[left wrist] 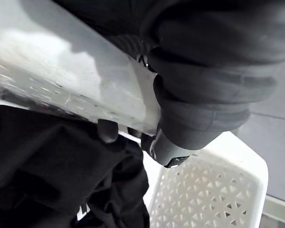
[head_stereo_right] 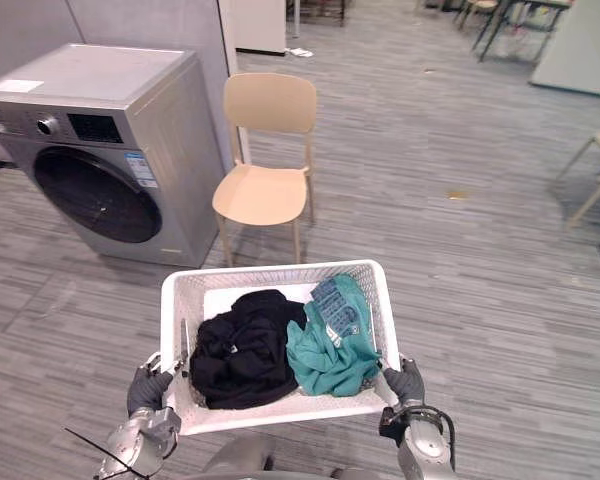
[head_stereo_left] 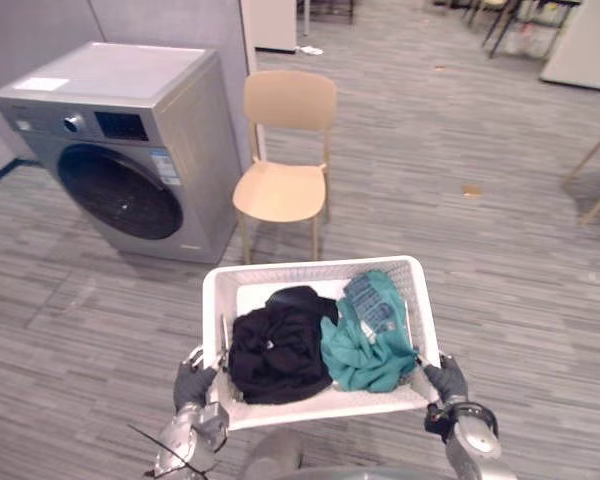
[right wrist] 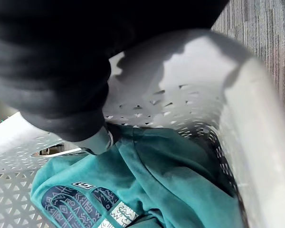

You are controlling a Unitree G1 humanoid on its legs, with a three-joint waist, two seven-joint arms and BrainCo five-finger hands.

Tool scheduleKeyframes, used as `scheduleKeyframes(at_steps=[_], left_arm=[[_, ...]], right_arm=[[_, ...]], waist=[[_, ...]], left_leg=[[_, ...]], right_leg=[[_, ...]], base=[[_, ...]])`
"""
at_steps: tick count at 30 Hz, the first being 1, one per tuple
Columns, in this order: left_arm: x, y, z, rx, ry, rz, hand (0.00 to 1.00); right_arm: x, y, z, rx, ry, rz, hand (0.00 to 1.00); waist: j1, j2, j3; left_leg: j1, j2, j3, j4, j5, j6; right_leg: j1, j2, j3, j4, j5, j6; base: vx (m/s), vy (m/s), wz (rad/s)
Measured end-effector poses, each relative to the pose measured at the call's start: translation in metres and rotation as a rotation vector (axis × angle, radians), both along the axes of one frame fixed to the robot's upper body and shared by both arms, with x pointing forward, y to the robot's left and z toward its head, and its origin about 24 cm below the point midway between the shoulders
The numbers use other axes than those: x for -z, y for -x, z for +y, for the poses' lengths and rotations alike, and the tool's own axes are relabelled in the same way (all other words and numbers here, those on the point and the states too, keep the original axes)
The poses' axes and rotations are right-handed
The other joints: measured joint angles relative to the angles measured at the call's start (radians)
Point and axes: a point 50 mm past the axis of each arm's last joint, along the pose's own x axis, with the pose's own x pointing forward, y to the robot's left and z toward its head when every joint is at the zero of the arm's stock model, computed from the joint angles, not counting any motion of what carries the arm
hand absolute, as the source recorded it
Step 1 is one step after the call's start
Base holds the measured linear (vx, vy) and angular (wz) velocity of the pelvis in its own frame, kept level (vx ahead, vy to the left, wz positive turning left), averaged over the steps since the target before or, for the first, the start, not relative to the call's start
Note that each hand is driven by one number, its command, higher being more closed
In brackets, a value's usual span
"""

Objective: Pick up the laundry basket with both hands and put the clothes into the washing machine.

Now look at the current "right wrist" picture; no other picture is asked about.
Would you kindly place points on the white perforated laundry basket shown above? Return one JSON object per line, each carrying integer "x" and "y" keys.
{"x": 251, "y": 133}

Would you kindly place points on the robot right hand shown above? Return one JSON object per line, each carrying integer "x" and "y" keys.
{"x": 50, "y": 66}

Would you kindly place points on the teal printed garment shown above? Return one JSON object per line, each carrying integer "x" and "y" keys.
{"x": 142, "y": 180}

